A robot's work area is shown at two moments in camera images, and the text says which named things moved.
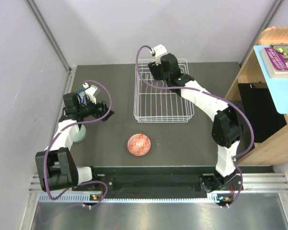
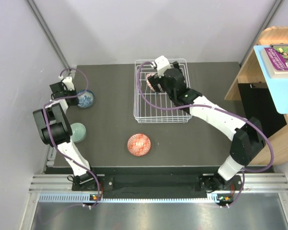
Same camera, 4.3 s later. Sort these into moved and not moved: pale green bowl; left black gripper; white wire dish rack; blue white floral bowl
Moved: left black gripper
Not moved: pale green bowl; blue white floral bowl; white wire dish rack
